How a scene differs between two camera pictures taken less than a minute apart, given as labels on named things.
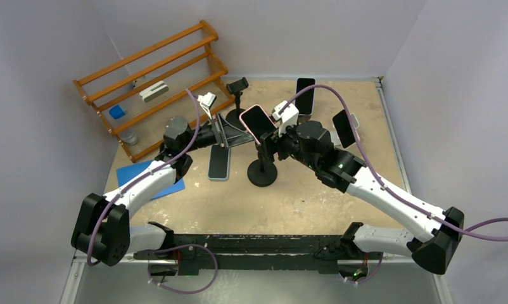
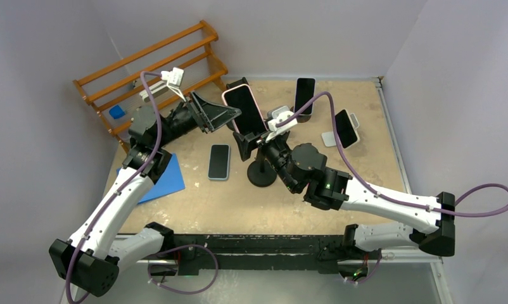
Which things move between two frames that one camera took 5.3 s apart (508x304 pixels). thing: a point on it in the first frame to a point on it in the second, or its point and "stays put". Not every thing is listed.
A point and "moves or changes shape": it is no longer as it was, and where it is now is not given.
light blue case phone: (218, 165) stays put
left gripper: (228, 136) to (214, 114)
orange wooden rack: (149, 95) stays put
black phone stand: (261, 173) stays put
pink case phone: (257, 121) moves or changes shape
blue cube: (116, 112) stays put
